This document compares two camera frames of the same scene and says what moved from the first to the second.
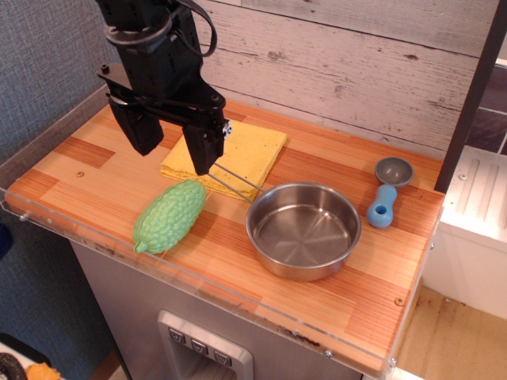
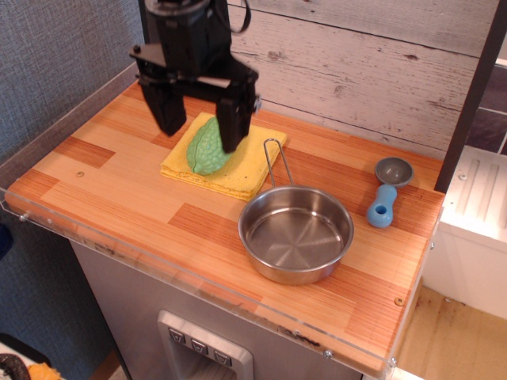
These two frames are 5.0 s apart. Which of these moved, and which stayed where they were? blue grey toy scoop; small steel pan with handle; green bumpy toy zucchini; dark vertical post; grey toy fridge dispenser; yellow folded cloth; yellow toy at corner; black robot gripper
Moved: green bumpy toy zucchini; small steel pan with handle; black robot gripper
Stayed: dark vertical post; yellow toy at corner; yellow folded cloth; grey toy fridge dispenser; blue grey toy scoop
